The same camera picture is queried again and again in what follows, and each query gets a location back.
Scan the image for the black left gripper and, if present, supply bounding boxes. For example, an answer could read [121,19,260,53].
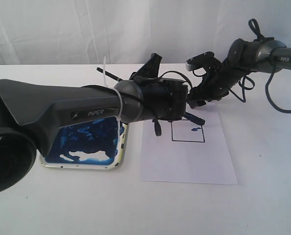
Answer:
[129,53,188,121]

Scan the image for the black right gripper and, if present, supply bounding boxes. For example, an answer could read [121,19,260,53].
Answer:
[187,58,246,109]

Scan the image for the black paintbrush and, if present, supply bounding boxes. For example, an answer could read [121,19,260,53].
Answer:
[96,67,205,126]

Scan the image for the white paper with black square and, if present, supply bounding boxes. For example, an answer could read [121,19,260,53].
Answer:
[140,106,238,185]

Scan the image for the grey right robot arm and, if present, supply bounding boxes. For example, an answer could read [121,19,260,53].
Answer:
[186,38,291,108]

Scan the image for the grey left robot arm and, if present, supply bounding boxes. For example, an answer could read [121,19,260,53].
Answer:
[0,53,192,192]

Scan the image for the white tray with blue paint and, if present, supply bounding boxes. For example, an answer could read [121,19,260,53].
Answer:
[40,117,129,170]

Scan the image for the white zip tie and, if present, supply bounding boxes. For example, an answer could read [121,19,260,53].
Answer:
[102,55,124,123]

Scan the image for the white backdrop curtain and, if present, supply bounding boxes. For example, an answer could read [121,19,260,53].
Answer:
[0,0,291,65]

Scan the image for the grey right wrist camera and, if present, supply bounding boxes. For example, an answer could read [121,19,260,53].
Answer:
[185,51,215,71]

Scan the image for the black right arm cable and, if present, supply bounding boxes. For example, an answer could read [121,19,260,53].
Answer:
[238,18,291,114]

